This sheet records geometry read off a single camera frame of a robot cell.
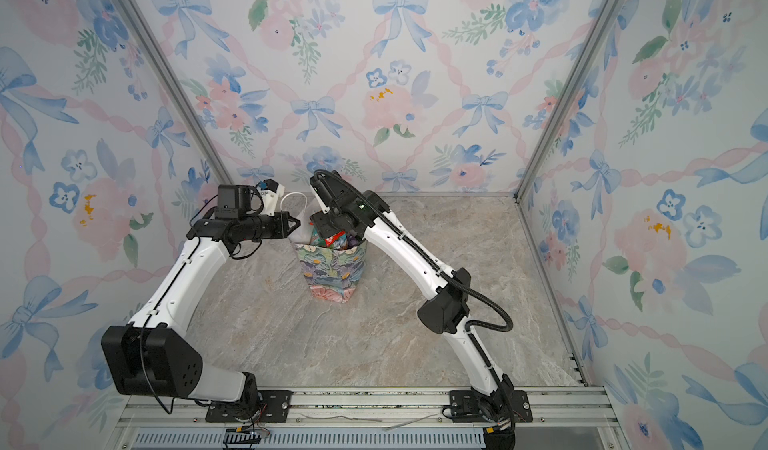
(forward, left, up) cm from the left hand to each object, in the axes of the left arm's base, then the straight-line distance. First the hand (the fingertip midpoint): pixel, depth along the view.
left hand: (299, 219), depth 80 cm
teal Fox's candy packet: (-6, -12, -2) cm, 13 cm away
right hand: (+1, -7, 0) cm, 7 cm away
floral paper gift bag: (-11, -9, -9) cm, 17 cm away
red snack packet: (-5, -8, -3) cm, 10 cm away
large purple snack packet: (-1, -13, -9) cm, 16 cm away
